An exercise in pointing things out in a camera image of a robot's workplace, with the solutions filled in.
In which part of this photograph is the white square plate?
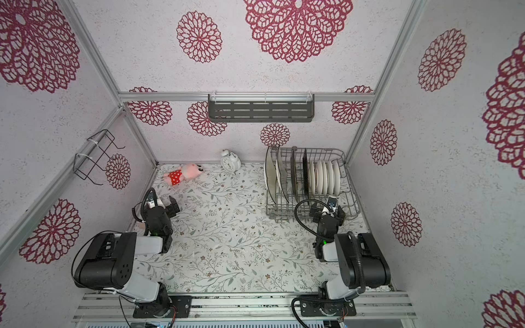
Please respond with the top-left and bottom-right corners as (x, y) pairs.
(264, 146), (277, 204)
(276, 147), (289, 204)

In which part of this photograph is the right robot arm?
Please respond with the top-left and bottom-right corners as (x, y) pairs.
(308, 200), (391, 301)

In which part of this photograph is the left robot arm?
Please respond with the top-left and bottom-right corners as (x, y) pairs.
(72, 196), (180, 317)

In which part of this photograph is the black square plate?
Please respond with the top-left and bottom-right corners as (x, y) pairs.
(302, 149), (310, 199)
(290, 146), (299, 203)

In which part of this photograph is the pink plush toy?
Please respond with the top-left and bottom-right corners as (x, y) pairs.
(164, 163), (204, 186)

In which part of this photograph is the white round plate three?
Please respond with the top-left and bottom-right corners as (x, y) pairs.
(323, 161), (334, 195)

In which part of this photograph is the white round plate four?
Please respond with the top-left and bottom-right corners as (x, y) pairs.
(332, 161), (341, 196)

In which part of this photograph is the white round plate two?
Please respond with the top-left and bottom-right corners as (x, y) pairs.
(315, 161), (324, 195)

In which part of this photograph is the white round plate one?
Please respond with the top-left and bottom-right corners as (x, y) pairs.
(308, 161), (317, 197)

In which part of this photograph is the white alarm clock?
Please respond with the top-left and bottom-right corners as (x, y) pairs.
(221, 149), (241, 174)

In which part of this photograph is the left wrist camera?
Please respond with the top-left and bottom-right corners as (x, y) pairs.
(145, 194), (159, 209)

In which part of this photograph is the grey wire dish rack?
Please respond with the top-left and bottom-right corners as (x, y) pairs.
(263, 146), (361, 221)

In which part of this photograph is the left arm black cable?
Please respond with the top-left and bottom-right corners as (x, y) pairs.
(70, 230), (124, 288)

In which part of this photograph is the black wire wall holder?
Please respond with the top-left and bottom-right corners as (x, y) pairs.
(72, 128), (125, 186)

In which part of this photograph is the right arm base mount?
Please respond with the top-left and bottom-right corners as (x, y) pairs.
(299, 295), (357, 317)

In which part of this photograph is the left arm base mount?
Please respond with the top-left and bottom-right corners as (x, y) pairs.
(133, 295), (193, 318)

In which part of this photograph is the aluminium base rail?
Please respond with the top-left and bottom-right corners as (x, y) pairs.
(71, 291), (417, 323)

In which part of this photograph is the grey wall shelf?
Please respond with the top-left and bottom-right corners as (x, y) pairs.
(208, 94), (315, 123)

